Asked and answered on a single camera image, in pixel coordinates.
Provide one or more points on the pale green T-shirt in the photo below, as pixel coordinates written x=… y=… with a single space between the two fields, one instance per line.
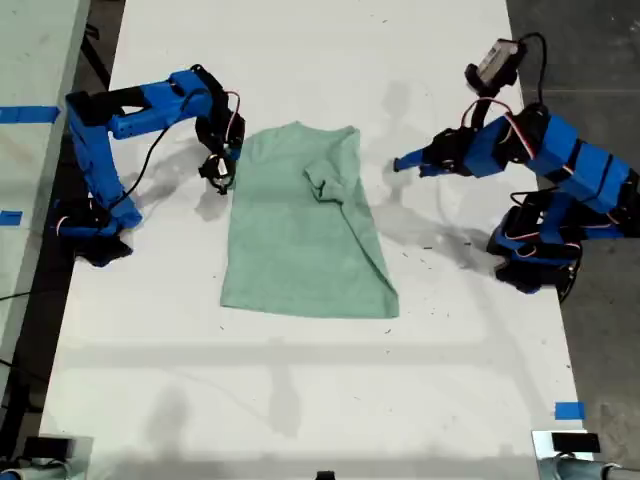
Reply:
x=290 y=240

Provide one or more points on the black camera stalk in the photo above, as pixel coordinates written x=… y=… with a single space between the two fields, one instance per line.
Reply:
x=482 y=100

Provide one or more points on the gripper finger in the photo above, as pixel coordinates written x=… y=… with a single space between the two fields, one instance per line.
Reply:
x=431 y=171
x=412 y=159
x=233 y=152

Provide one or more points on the black camera box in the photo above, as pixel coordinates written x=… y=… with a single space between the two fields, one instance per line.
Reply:
x=218 y=170
x=495 y=62

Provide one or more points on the small black object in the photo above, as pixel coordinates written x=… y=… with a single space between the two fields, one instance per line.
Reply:
x=325 y=475

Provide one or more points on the grey tube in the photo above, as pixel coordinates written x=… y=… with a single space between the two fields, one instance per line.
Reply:
x=575 y=470
x=45 y=472

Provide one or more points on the black diagonal strut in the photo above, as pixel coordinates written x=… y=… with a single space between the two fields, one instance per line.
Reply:
x=98 y=62

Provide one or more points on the pale side table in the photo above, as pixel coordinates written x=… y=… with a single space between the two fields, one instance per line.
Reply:
x=30 y=50

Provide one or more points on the long blue tape strip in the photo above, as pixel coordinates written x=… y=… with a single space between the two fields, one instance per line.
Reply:
x=30 y=114

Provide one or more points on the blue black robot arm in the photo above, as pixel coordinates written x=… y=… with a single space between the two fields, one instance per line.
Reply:
x=92 y=165
x=590 y=165

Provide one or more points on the small black box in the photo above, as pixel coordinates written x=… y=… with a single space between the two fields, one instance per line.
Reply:
x=575 y=442
x=47 y=446

